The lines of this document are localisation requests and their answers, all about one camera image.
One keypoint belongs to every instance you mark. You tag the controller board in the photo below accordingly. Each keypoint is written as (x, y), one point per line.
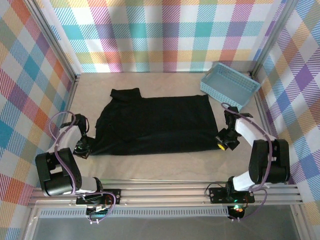
(98, 212)
(237, 210)

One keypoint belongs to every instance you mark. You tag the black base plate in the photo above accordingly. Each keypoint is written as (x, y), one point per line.
(218, 195)
(112, 196)

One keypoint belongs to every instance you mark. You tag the aluminium corner post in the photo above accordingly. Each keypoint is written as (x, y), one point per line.
(272, 37)
(55, 40)

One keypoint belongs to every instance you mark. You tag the aluminium frame beam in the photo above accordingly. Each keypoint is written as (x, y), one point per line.
(162, 193)

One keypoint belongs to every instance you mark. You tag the right aluminium corner post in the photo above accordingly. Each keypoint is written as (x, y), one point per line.
(272, 37)

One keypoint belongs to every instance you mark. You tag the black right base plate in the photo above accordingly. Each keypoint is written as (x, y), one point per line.
(218, 195)

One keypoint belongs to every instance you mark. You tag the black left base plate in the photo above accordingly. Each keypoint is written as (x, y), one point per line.
(112, 196)

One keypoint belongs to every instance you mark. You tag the left controller board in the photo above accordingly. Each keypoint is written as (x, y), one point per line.
(98, 212)

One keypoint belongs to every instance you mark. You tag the left aluminium corner post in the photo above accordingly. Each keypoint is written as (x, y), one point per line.
(55, 40)

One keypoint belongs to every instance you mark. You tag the black t-shirt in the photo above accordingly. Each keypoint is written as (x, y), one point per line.
(155, 125)

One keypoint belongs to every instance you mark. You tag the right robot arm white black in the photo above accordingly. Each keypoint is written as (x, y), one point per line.
(270, 162)

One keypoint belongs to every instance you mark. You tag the light blue plastic basket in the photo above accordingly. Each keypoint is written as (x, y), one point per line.
(230, 86)

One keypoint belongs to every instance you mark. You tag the grey metal panel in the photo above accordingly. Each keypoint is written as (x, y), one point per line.
(162, 228)

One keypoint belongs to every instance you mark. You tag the right controller board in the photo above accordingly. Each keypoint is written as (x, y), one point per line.
(237, 210)

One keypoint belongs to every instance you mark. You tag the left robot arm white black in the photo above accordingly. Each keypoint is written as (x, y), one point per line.
(60, 172)

